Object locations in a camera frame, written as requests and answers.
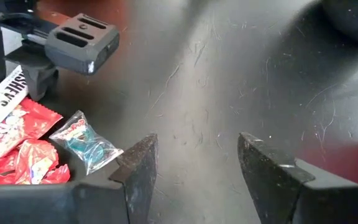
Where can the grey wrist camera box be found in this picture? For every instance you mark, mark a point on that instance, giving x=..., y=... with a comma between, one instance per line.
x=82, y=43

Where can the white blue Hershey's bar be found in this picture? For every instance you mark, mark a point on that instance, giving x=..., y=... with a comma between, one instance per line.
x=5, y=93

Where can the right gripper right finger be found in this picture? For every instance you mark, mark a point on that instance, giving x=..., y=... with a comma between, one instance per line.
x=306, y=202

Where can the red Skittles candy pack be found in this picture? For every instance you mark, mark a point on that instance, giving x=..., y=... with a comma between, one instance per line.
x=36, y=158
x=33, y=121

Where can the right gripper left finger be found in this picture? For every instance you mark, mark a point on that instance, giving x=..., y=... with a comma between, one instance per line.
x=73, y=202

